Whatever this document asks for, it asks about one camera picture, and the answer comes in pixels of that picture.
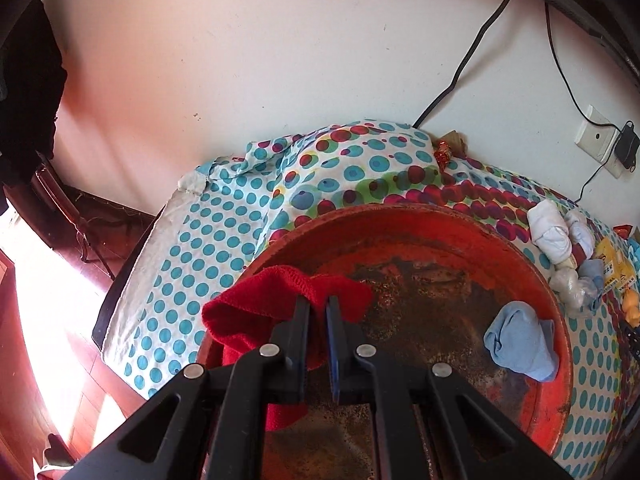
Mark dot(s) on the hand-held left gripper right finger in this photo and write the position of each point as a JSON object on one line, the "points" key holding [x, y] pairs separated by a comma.
{"points": [[334, 360]]}

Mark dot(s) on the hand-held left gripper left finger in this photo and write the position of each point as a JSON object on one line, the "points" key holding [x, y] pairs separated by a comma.
{"points": [[300, 340]]}

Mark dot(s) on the plain red sock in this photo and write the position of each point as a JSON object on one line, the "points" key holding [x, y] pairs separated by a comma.
{"points": [[240, 310]]}

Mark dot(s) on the red round metal tray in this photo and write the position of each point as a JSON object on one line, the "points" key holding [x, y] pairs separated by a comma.
{"points": [[425, 310]]}

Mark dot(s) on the large yellow box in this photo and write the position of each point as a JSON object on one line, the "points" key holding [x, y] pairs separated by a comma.
{"points": [[612, 260]]}

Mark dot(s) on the polka dot sheet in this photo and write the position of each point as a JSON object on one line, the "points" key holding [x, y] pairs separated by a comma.
{"points": [[225, 220]]}

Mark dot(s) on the white underlay cloth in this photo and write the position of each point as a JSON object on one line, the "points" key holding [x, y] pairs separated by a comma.
{"points": [[145, 265]]}

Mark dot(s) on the red candy wrapper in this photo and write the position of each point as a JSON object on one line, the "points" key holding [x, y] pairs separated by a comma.
{"points": [[444, 154]]}

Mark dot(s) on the large white sock roll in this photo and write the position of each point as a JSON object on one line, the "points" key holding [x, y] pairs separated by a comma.
{"points": [[550, 235]]}

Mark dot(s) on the brown cardboard piece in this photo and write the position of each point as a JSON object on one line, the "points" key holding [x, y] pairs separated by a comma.
{"points": [[452, 136]]}

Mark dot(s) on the dark wooden chair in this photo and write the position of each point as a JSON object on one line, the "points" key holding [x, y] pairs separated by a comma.
{"points": [[75, 210]]}

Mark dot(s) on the patterned bag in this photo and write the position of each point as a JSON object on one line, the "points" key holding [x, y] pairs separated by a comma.
{"points": [[50, 455]]}

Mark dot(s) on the small white sock roll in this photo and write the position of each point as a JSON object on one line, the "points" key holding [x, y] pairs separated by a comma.
{"points": [[580, 232]]}

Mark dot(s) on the black remote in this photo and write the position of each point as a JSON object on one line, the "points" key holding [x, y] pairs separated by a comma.
{"points": [[630, 342]]}

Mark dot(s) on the orange toy duck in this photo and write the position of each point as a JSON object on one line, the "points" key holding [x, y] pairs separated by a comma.
{"points": [[632, 307]]}

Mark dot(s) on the red orange packet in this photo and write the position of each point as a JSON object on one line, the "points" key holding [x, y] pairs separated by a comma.
{"points": [[622, 230]]}

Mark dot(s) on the blue cloth item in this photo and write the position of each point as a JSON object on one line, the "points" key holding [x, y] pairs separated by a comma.
{"points": [[635, 251]]}

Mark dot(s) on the dark hanging clothes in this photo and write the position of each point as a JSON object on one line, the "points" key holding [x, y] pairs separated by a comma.
{"points": [[30, 100]]}

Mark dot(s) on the black power adapter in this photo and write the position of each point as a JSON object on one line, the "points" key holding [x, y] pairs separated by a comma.
{"points": [[627, 147]]}

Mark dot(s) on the white wall socket plate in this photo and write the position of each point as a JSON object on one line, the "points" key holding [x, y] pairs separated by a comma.
{"points": [[614, 167], [595, 135]]}

